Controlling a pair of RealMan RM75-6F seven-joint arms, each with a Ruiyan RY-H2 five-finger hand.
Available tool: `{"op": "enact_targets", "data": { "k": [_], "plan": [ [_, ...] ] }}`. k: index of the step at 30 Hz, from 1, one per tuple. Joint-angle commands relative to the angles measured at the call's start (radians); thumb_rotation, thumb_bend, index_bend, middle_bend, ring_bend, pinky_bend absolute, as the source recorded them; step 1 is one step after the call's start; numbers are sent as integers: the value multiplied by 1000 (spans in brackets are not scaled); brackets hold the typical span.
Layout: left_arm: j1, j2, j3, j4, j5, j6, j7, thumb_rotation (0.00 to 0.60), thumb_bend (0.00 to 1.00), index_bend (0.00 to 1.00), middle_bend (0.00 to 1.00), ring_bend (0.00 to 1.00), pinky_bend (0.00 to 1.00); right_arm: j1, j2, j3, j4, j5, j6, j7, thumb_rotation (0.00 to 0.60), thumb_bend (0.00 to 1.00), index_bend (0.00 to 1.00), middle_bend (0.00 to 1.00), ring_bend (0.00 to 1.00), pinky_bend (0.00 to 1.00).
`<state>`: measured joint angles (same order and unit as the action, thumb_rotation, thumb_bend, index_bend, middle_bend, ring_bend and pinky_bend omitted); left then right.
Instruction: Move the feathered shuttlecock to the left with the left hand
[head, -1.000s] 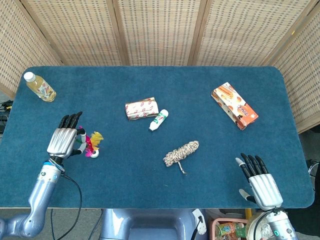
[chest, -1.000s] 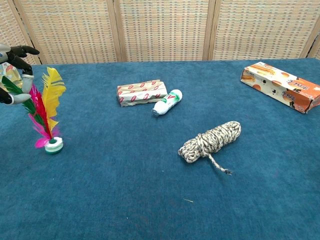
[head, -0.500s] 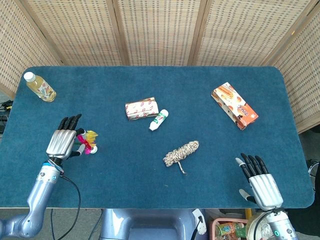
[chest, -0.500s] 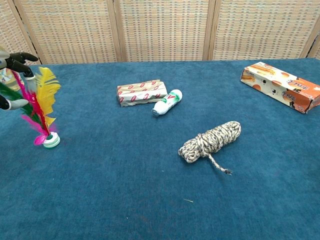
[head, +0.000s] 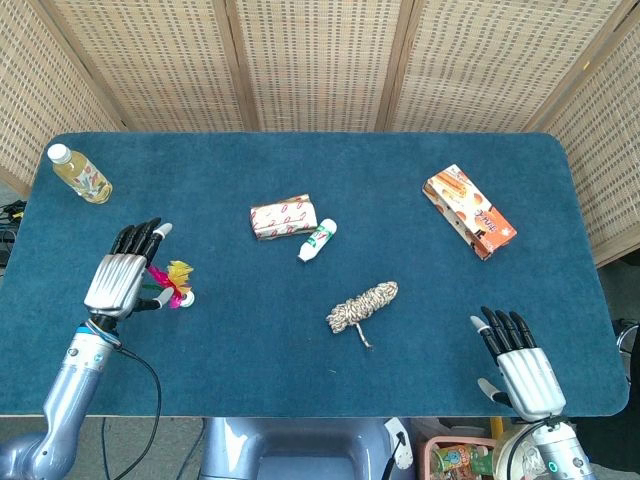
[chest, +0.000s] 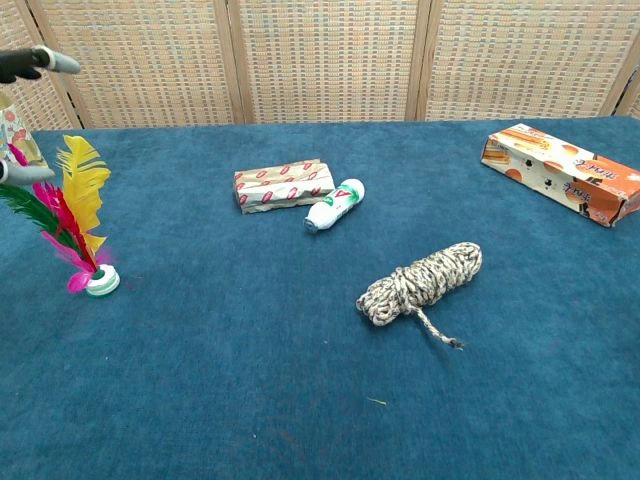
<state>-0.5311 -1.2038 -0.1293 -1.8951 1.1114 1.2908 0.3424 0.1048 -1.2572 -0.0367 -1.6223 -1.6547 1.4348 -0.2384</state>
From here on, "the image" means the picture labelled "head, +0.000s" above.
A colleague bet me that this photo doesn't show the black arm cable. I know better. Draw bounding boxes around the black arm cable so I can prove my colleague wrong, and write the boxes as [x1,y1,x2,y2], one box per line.
[107,344,164,480]

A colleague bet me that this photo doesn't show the pink basket with snacks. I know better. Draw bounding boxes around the pink basket with snacks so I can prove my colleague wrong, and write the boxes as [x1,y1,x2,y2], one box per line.
[417,435,501,480]

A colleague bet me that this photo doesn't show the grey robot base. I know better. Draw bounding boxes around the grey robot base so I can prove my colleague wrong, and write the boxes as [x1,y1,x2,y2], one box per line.
[198,417,416,480]

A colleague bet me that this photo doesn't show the blue floor cable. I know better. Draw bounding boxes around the blue floor cable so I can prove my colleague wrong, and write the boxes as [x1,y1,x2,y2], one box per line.
[101,417,114,480]

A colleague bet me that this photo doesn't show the yellow drink bottle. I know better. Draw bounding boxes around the yellow drink bottle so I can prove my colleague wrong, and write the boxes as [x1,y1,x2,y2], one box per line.
[47,143,114,205]

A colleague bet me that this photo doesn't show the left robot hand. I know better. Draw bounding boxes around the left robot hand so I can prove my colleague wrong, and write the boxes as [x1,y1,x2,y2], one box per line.
[83,217,175,320]

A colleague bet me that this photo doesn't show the black cables and power strip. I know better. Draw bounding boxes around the black cables and power strip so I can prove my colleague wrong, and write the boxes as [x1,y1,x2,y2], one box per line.
[0,199,29,269]

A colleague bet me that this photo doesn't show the white red patterned box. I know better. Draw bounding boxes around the white red patterned box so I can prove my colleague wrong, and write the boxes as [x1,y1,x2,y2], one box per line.
[249,193,319,242]

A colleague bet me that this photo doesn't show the blue table mat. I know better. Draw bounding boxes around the blue table mat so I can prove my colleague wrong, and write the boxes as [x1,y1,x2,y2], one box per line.
[0,131,630,419]

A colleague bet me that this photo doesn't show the colourful feather shuttlecock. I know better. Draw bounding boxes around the colourful feather shuttlecock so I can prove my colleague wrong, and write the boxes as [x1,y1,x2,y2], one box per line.
[146,259,197,310]

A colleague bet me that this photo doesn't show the white green tube bottle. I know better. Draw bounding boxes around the white green tube bottle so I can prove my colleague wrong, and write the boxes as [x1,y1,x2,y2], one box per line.
[297,218,338,263]

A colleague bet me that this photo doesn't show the woven bamboo folding screen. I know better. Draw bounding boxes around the woven bamboo folding screen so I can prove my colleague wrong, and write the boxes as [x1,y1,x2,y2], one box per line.
[0,0,640,267]

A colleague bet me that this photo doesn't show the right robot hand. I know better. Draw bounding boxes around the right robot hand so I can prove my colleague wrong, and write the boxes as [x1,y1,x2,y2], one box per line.
[469,306,568,422]

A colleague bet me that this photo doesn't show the beige rope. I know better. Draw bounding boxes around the beige rope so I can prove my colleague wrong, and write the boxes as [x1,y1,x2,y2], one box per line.
[325,280,400,351]

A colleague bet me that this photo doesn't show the orange snack box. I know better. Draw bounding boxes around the orange snack box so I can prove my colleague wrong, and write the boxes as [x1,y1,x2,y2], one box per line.
[422,164,518,262]

